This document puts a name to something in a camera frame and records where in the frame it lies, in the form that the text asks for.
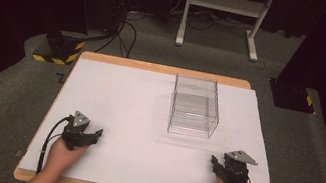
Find white metal stand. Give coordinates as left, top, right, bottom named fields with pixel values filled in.
left=174, top=0, right=277, bottom=65

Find clear plastic box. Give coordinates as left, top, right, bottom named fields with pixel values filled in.
left=166, top=73, right=227, bottom=141

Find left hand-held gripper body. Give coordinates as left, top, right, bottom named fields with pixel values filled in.
left=59, top=108, right=98, bottom=154

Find white table mat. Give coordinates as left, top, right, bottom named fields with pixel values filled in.
left=17, top=49, right=297, bottom=183

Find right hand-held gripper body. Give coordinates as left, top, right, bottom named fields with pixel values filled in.
left=215, top=147, right=261, bottom=183

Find person's left hand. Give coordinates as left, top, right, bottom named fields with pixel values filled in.
left=43, top=136, right=90, bottom=181

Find black yellow striped stand base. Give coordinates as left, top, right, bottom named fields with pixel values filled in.
left=31, top=27, right=87, bottom=70

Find wooden table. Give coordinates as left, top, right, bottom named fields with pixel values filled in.
left=11, top=42, right=294, bottom=183

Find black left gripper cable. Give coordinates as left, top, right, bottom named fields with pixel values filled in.
left=35, top=112, right=74, bottom=179

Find black floor cables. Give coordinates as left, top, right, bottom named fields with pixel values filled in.
left=94, top=4, right=143, bottom=61

